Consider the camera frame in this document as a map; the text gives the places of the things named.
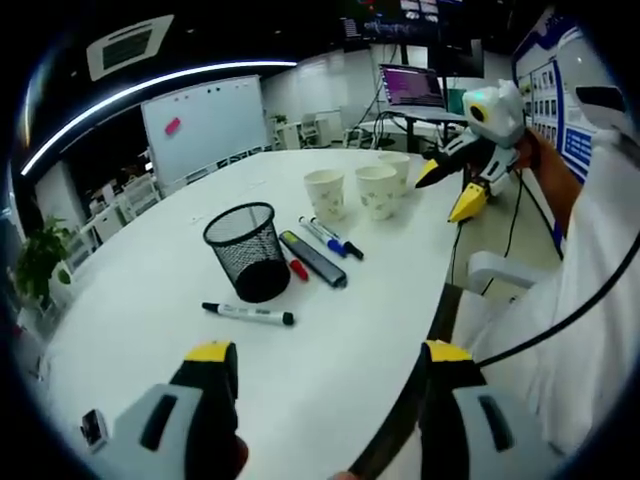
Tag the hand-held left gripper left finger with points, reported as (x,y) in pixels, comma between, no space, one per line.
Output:
(180,415)

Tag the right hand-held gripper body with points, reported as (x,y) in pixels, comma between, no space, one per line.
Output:
(497,115)

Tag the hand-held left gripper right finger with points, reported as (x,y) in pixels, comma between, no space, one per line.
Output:
(465,425)

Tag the patterned white paper cup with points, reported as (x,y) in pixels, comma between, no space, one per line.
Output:
(377,195)
(401,170)
(327,197)

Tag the black-capped whiteboard marker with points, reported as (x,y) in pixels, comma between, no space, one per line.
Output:
(250,314)
(350,246)

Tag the blue-capped whiteboard marker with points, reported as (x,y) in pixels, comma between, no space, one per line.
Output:
(322,235)

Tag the black mesh pen holder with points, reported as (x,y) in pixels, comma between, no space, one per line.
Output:
(250,255)

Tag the red-capped whiteboard marker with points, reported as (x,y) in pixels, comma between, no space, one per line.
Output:
(299,270)

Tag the white whiteboard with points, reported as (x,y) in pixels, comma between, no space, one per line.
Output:
(210,125)

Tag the pink whiteboard eraser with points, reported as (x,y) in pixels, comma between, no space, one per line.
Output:
(173,125)

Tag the person's right hand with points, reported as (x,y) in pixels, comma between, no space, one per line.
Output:
(527,150)

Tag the person's left hand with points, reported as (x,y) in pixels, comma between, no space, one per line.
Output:
(242,457)

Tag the grey laptop table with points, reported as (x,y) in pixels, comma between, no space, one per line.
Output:
(400,125)

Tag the open laptop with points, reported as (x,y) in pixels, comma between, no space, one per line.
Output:
(412,85)

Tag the white chair armrest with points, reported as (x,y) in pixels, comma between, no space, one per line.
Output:
(500,267)

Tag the black and white worn device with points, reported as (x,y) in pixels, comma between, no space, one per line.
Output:
(600,102)

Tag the large dark display screen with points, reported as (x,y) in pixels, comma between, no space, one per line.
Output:
(425,20)

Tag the person's white clothing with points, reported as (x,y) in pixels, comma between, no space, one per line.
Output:
(590,240)

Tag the row of white chairs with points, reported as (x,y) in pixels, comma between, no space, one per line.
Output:
(310,127)

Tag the green potted plant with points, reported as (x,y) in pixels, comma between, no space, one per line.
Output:
(37,255)

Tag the ceiling light strip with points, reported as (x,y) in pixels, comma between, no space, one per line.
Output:
(125,95)

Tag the ceiling air conditioner vent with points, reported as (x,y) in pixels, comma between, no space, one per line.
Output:
(127,47)

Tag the blue wall poster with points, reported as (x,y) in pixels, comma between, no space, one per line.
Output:
(575,145)

